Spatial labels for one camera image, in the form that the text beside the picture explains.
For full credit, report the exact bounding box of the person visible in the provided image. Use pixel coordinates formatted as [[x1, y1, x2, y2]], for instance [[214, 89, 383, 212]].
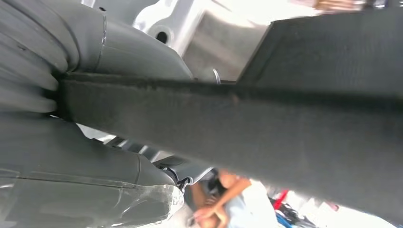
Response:
[[189, 168, 281, 228]]

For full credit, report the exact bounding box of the stamped silver metal panel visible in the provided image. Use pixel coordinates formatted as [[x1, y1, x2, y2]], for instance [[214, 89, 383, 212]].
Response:
[[132, 0, 271, 83]]

